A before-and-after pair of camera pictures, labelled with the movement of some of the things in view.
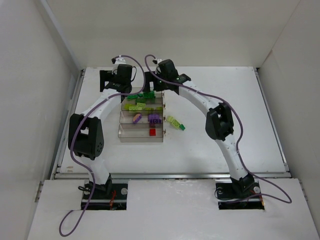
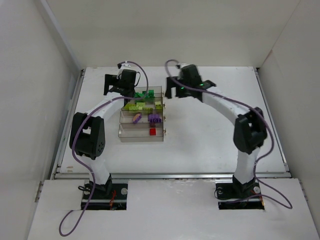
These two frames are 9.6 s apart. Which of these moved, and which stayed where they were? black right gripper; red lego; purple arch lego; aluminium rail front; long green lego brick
Moved: long green lego brick; black right gripper
Stayed: red lego; aluminium rail front; purple arch lego
